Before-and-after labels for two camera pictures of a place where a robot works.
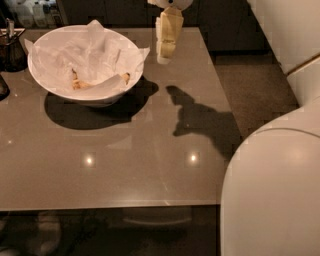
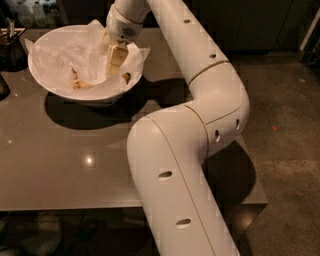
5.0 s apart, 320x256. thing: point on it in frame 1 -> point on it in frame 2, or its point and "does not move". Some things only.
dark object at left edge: (4, 89) does not move
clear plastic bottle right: (39, 16) does not move
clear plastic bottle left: (24, 16) does not move
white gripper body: (172, 3) -> (120, 29)
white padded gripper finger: (161, 60) -> (105, 43)
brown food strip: (79, 84) does not move
